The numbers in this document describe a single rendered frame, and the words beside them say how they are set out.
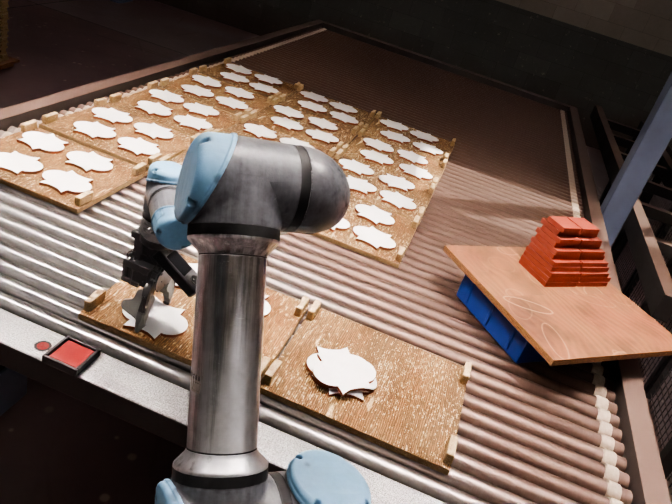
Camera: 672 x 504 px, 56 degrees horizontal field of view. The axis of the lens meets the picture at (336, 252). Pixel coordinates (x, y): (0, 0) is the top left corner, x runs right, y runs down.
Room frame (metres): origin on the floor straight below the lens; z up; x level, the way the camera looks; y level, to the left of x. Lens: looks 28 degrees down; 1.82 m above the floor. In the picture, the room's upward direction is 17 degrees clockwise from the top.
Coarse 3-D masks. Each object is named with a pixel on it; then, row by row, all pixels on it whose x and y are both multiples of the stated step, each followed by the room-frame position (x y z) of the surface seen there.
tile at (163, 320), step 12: (156, 300) 1.15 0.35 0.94; (156, 312) 1.10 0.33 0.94; (168, 312) 1.12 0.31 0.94; (180, 312) 1.13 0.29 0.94; (132, 324) 1.04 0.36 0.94; (156, 324) 1.07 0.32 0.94; (168, 324) 1.08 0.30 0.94; (180, 324) 1.09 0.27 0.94; (156, 336) 1.03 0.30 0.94; (168, 336) 1.05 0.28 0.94
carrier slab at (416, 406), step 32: (320, 320) 1.27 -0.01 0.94; (288, 352) 1.12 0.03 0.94; (352, 352) 1.19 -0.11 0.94; (384, 352) 1.23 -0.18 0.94; (416, 352) 1.27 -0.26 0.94; (288, 384) 1.02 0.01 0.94; (384, 384) 1.11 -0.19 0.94; (416, 384) 1.15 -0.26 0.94; (448, 384) 1.18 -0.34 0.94; (320, 416) 0.96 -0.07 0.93; (352, 416) 0.98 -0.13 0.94; (384, 416) 1.01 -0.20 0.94; (416, 416) 1.04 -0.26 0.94; (448, 416) 1.07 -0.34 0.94; (416, 448) 0.95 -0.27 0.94
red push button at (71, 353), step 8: (64, 344) 0.94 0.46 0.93; (72, 344) 0.95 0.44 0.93; (56, 352) 0.92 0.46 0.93; (64, 352) 0.92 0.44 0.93; (72, 352) 0.93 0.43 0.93; (80, 352) 0.93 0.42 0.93; (88, 352) 0.94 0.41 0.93; (64, 360) 0.90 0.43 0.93; (72, 360) 0.91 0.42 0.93; (80, 360) 0.91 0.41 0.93
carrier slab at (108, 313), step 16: (112, 288) 1.15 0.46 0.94; (128, 288) 1.17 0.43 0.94; (176, 288) 1.22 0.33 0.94; (112, 304) 1.10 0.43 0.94; (176, 304) 1.16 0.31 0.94; (192, 304) 1.18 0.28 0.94; (272, 304) 1.28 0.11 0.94; (288, 304) 1.30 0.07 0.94; (96, 320) 1.03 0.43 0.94; (112, 320) 1.05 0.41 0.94; (192, 320) 1.13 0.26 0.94; (272, 320) 1.22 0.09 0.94; (288, 320) 1.24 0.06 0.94; (128, 336) 1.02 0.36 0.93; (144, 336) 1.03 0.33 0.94; (160, 336) 1.04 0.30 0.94; (192, 336) 1.07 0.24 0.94; (272, 336) 1.16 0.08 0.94; (288, 336) 1.18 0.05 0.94; (160, 352) 1.01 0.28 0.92; (176, 352) 1.01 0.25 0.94; (272, 352) 1.10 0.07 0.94
